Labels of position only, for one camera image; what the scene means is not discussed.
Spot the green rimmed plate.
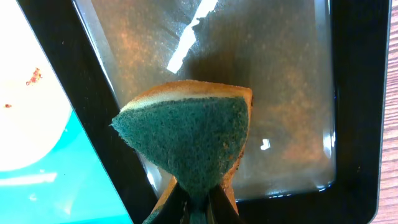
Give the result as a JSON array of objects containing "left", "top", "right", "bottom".
[{"left": 1, "top": 0, "right": 72, "bottom": 171}]

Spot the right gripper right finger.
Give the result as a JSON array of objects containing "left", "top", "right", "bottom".
[{"left": 208, "top": 185, "right": 244, "bottom": 224}]

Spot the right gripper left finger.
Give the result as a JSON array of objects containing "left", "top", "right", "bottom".
[{"left": 151, "top": 183, "right": 188, "bottom": 224}]

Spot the teal plastic tray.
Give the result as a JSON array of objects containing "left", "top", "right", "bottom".
[{"left": 1, "top": 113, "right": 131, "bottom": 223}]

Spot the black water tray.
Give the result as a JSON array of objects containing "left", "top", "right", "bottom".
[{"left": 19, "top": 0, "right": 391, "bottom": 223}]

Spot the green yellow sponge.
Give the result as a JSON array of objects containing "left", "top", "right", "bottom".
[{"left": 111, "top": 80, "right": 252, "bottom": 223}]

